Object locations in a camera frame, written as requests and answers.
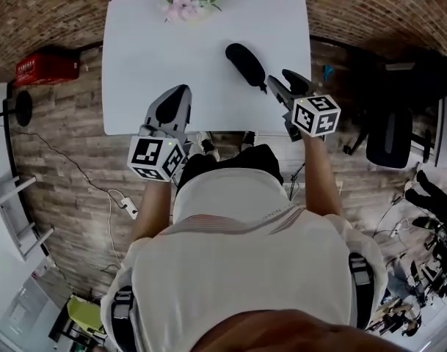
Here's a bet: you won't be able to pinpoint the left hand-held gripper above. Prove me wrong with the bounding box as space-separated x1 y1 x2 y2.
126 84 193 183

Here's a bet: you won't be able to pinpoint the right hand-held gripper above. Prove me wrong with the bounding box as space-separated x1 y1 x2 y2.
266 69 342 142

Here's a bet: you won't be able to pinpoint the person's left forearm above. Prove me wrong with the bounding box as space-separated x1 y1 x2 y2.
129 177 172 241

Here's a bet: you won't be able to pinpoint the person's right forearm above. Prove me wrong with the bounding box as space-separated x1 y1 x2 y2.
302 133 344 219

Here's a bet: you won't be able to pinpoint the white table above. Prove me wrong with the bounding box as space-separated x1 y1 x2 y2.
101 0 313 137

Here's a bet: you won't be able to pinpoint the person's left white shoe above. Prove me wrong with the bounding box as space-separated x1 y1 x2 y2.
197 131 220 163

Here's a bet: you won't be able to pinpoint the person's white shoe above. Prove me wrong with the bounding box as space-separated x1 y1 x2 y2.
241 130 259 150
197 131 220 163

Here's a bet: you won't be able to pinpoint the person's right white shoe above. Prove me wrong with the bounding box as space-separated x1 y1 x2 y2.
241 130 259 150

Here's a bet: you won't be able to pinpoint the person's black shorts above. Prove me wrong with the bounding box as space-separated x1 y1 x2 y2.
177 144 285 197

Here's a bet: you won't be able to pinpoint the white power strip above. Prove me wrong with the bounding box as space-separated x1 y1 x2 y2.
120 196 139 219

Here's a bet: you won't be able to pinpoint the black office chair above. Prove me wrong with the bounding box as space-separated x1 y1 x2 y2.
342 106 433 170

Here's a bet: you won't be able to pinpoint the black sofa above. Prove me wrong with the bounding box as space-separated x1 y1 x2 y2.
366 49 447 109

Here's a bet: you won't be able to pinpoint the red box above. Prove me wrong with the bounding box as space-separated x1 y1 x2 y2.
14 51 81 87

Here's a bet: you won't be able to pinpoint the black standing fan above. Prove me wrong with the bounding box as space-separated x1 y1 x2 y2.
0 89 34 128

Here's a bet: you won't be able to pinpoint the person's white shirt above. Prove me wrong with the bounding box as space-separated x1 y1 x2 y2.
100 169 389 352

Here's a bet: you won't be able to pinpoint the green chair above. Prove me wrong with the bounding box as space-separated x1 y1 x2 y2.
67 295 106 339

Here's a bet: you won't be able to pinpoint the black tripod equipment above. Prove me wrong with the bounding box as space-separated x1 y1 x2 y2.
410 214 447 300

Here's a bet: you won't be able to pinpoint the white cabinet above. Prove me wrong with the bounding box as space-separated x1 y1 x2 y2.
0 273 62 352

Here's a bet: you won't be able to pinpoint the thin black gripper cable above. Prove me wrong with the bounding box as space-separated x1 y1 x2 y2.
289 161 307 201

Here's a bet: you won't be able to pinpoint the black fan cable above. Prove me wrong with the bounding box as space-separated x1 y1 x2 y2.
13 130 125 208

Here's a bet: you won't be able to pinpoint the white cable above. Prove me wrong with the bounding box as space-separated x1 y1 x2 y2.
107 188 127 267

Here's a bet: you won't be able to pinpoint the white shelf frame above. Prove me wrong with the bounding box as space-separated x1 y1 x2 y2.
0 176 55 263

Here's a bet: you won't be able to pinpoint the person's left shoulder strap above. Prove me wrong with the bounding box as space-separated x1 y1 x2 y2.
111 286 134 352

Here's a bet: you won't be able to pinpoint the person's shoulder strap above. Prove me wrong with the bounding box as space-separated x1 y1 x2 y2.
348 253 373 329
111 286 134 352

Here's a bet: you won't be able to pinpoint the person's right shoulder strap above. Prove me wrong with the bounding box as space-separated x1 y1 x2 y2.
348 253 373 329

